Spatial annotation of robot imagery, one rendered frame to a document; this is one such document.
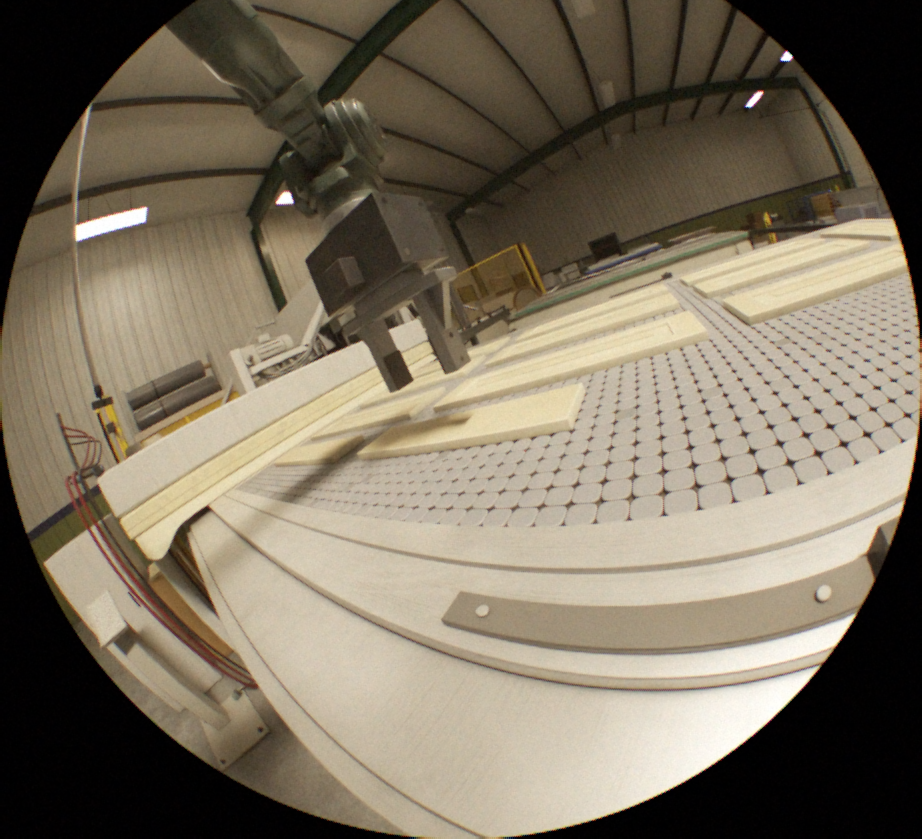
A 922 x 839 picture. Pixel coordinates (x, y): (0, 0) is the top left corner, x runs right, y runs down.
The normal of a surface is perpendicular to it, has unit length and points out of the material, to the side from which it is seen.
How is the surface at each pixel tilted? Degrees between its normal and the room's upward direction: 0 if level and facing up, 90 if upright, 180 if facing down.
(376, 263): 90
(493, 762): 0
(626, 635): 0
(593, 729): 0
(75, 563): 90
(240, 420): 90
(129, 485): 90
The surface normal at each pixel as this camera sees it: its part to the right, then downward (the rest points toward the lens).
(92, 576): 0.77, -0.25
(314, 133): 0.27, 0.88
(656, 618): -0.41, -0.90
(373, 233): -0.48, 0.37
